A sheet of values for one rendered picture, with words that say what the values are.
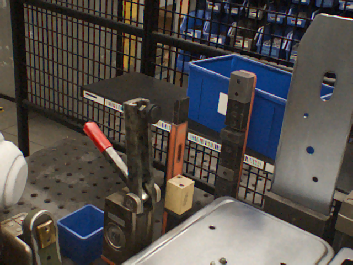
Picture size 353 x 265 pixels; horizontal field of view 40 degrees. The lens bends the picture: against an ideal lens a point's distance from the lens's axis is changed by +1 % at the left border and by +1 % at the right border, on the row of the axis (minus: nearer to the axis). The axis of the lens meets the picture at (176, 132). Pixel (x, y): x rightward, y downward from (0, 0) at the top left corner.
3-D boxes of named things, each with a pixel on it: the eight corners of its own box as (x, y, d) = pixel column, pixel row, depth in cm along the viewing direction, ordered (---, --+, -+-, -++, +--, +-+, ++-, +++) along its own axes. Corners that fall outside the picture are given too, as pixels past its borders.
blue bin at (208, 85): (285, 166, 96) (298, 105, 91) (181, 115, 116) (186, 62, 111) (331, 146, 107) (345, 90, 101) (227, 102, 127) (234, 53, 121)
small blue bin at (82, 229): (83, 271, 112) (83, 239, 108) (54, 252, 117) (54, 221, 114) (116, 249, 120) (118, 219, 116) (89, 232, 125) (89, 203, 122)
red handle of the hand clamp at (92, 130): (139, 202, 73) (80, 123, 77) (133, 210, 75) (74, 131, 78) (157, 192, 76) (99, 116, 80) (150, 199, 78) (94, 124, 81)
